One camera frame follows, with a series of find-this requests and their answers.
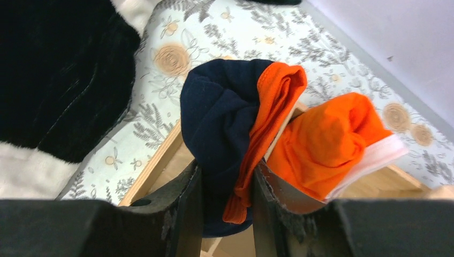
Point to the navy underwear orange trim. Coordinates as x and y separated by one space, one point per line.
231 111

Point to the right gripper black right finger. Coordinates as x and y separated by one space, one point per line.
287 222

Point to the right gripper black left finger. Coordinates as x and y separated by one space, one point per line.
167 222

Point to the black white checkered pillow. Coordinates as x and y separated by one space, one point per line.
67 73

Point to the floral bed sheet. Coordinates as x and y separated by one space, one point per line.
183 34

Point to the orange underwear white trim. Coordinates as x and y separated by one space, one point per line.
328 147

